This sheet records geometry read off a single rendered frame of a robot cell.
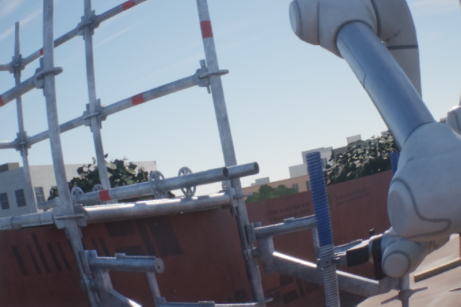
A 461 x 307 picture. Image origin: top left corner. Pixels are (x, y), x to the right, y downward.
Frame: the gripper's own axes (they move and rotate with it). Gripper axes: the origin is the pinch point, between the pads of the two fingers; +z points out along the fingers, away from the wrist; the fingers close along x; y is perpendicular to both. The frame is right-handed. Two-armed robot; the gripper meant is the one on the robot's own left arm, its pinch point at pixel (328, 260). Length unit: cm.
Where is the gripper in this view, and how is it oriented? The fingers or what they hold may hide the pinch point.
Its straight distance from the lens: 193.6
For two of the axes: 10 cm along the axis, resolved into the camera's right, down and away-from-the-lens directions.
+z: -8.4, 2.0, 5.1
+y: -1.9, -9.8, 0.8
